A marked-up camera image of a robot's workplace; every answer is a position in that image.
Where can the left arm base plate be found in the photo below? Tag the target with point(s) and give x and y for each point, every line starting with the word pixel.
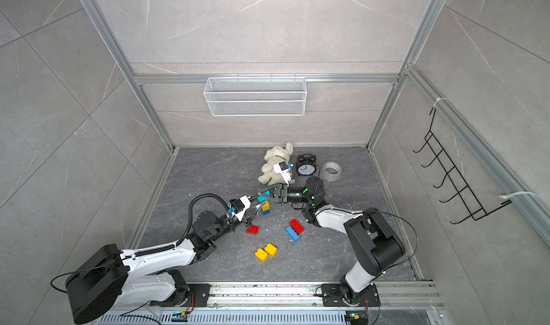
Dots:
pixel 193 295

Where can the long blue lego brick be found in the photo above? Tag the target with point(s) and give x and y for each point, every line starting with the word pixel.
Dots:
pixel 294 236

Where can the black wire hook rack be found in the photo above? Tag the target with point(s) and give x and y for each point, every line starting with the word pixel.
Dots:
pixel 454 176

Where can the long red lego brick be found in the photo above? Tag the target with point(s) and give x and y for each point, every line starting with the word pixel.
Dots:
pixel 296 226

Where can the aluminium mounting rail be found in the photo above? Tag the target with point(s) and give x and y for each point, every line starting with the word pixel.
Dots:
pixel 241 295

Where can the grey tape roll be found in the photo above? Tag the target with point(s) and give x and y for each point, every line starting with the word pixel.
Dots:
pixel 331 171

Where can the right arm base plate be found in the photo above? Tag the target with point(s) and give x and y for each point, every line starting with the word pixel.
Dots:
pixel 340 295

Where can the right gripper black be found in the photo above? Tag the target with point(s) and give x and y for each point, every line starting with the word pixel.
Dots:
pixel 281 193

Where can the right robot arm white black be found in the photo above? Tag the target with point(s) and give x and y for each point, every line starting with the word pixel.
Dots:
pixel 376 245

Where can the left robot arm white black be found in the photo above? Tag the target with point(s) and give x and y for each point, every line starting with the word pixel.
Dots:
pixel 114 277

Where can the small red lego brick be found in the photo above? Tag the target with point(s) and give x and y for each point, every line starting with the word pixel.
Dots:
pixel 252 230

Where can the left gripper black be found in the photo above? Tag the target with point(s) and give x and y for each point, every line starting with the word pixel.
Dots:
pixel 248 217

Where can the white wire mesh basket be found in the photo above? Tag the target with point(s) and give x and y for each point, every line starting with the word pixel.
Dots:
pixel 256 96

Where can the white plush dog toy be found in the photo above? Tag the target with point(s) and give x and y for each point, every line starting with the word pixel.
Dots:
pixel 271 172

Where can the black alarm clock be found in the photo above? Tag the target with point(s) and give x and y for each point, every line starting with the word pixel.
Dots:
pixel 306 164

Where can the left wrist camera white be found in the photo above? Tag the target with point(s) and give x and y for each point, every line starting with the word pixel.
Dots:
pixel 238 207

